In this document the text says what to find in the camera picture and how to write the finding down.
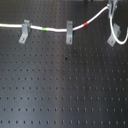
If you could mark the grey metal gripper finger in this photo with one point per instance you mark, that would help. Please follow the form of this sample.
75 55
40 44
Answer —
112 5

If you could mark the right grey cable clip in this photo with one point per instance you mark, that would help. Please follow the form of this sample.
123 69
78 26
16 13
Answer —
116 33

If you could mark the grey cable clip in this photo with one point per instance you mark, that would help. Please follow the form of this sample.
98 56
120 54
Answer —
69 33
26 27
116 33

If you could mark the middle grey cable clip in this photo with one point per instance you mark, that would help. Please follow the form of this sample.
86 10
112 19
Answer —
69 33

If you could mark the left grey cable clip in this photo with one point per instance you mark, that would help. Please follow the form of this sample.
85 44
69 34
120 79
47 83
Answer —
26 27

